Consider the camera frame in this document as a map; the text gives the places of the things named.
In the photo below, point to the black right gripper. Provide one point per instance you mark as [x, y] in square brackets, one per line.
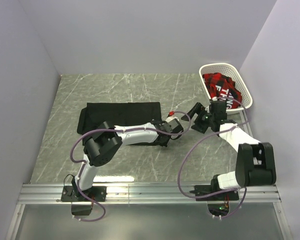
[197, 126]

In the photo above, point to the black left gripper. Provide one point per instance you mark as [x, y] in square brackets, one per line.
[164, 144]

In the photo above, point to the black long sleeve shirt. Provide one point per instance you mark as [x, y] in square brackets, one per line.
[119, 114]

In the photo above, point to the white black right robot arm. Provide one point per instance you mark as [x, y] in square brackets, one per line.
[255, 161]

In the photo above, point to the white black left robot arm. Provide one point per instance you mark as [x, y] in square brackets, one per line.
[101, 145]

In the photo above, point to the red black plaid shirt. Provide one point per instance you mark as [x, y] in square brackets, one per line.
[219, 85]

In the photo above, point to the white plastic laundry basket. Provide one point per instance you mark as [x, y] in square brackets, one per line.
[229, 70]

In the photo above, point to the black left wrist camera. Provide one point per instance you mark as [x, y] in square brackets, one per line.
[174, 123]

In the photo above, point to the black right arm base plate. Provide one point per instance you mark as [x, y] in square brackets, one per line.
[219, 205]

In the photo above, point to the aluminium rail frame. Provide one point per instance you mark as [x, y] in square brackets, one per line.
[147, 195]

